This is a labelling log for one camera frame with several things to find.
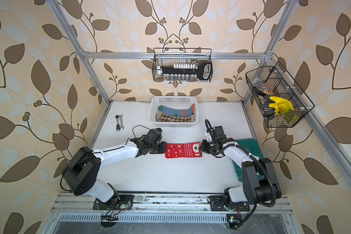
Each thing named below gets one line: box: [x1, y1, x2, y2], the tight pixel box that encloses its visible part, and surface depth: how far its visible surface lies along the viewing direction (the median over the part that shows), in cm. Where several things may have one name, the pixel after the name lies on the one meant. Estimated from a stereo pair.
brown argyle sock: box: [156, 111, 196, 123], surface depth 107 cm
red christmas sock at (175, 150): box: [164, 141, 204, 159], surface depth 92 cm
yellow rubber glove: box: [268, 96, 294, 116], surface depth 67 cm
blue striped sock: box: [157, 103, 196, 117], surface depth 114 cm
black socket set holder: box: [157, 61, 214, 81], surface depth 86 cm
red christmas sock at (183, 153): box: [165, 149, 204, 159], surface depth 91 cm
